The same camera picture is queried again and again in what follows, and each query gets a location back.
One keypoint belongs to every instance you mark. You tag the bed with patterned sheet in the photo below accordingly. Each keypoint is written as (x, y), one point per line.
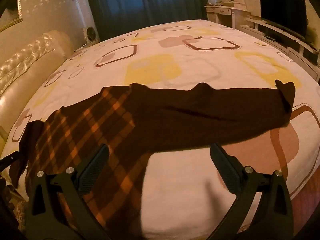
(175, 62)

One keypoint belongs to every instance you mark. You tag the cream tufted headboard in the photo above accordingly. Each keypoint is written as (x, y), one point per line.
(25, 75)

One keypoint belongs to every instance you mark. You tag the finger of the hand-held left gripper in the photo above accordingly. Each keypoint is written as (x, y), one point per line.
(6, 162)

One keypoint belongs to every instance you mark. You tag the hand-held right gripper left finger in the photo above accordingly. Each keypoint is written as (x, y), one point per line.
(96, 166)

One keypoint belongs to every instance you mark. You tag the white television stand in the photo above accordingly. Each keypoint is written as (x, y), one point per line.
(282, 38)

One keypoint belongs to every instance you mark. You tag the black television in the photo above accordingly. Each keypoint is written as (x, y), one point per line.
(282, 12)

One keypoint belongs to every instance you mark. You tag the framed wall picture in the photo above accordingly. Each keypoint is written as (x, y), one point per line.
(11, 25)

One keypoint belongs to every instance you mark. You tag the dark blue curtain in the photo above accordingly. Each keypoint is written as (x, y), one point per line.
(140, 2)

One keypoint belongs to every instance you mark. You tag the brown plaid pants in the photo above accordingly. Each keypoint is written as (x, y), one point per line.
(150, 120)

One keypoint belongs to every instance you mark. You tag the white dressing table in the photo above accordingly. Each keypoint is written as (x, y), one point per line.
(225, 11)

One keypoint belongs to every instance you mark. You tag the small round fan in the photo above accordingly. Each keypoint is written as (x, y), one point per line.
(90, 33)

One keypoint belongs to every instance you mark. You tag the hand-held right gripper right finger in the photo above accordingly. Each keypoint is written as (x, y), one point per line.
(225, 166)

